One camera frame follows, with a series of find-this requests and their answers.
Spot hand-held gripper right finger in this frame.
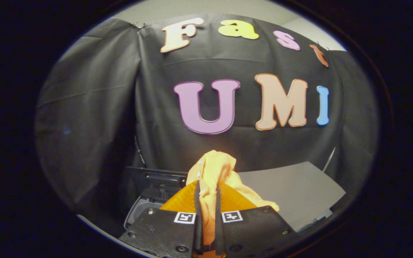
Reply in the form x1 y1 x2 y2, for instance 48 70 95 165
214 183 299 258

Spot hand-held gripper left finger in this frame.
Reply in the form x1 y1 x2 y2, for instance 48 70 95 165
119 180 203 258

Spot grey washing machine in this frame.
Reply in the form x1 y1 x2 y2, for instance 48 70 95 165
124 186 189 230

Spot dark washing machine lid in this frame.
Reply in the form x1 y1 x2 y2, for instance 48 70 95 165
126 166 189 197

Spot orange clothes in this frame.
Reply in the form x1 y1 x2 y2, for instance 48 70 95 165
186 150 280 258

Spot white cabinet with grey top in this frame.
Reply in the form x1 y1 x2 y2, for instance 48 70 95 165
237 161 347 233

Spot black backdrop cloth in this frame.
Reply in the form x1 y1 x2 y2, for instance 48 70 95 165
34 14 379 215

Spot hanging dark cable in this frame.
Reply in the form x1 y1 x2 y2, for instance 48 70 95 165
134 135 147 168

